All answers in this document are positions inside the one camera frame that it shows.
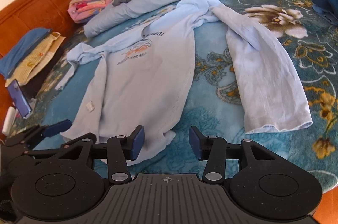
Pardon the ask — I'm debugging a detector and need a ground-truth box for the blue pillow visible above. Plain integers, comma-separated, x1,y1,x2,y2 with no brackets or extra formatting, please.
1,28,52,79

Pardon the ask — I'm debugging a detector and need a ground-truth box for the light blue t-shirt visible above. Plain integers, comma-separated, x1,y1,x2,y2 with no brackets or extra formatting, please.
59,0,313,161

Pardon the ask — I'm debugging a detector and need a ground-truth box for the blue smartphone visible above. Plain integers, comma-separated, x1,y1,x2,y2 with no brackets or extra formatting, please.
7,79,32,119

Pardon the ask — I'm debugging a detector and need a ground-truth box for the white bottle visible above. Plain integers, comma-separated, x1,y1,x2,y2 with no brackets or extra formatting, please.
2,106,18,136

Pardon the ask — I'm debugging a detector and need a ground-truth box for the orange wooden headboard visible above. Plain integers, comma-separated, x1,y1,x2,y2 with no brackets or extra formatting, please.
0,0,94,140

